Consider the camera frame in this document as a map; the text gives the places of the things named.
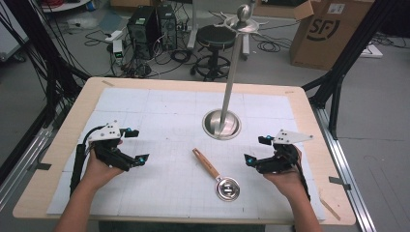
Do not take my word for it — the small device with green display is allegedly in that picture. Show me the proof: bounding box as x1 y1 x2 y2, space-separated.
112 39 126 64

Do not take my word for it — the person's right hand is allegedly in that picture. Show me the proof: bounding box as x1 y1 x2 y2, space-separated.
262 144 308 201

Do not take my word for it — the white power strip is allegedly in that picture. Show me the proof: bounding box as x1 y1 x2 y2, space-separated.
104 29 126 44

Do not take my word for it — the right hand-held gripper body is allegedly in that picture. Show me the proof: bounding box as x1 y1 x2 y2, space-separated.
255 129 314 176

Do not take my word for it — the black metal frame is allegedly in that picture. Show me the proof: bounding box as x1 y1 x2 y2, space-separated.
0 0 92 185
302 0 402 140

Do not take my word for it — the black computer tower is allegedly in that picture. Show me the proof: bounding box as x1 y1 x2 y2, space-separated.
126 5 160 61
156 3 179 51

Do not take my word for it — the large brown cardboard box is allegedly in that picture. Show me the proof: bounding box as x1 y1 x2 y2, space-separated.
288 0 377 72

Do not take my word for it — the grey metal stand post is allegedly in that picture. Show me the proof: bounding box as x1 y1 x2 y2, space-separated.
186 0 199 50

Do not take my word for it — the white gridded mat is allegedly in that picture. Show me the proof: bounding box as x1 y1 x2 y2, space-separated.
46 87 327 220

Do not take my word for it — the metal spoon with wooden handle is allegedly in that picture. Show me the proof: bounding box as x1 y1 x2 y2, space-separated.
191 147 242 203

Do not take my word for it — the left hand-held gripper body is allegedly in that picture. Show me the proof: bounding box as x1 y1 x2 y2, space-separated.
87 120 133 172

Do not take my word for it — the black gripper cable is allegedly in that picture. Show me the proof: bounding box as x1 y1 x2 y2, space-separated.
69 125 108 198

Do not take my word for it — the person's left hand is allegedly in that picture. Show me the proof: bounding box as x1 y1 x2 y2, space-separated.
80 139 126 194

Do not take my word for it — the open brown cardboard box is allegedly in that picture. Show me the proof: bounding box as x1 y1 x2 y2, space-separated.
252 0 315 21

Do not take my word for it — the thin wooden stick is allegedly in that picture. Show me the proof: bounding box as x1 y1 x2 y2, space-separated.
318 195 342 222

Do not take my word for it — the black round stool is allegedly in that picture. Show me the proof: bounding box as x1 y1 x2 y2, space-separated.
191 24 239 82

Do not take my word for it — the wooden table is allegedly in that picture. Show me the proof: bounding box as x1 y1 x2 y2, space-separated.
13 76 357 226

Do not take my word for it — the metal rack stand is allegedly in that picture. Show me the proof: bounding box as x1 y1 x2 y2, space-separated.
201 3 269 141

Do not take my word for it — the white flat device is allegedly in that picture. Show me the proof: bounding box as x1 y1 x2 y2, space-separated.
358 43 385 60

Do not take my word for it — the aluminium rail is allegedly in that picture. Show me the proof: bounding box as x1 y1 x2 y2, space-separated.
309 102 377 232
0 104 64 212

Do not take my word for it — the coiled black cable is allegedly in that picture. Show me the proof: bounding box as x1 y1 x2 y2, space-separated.
256 39 282 53

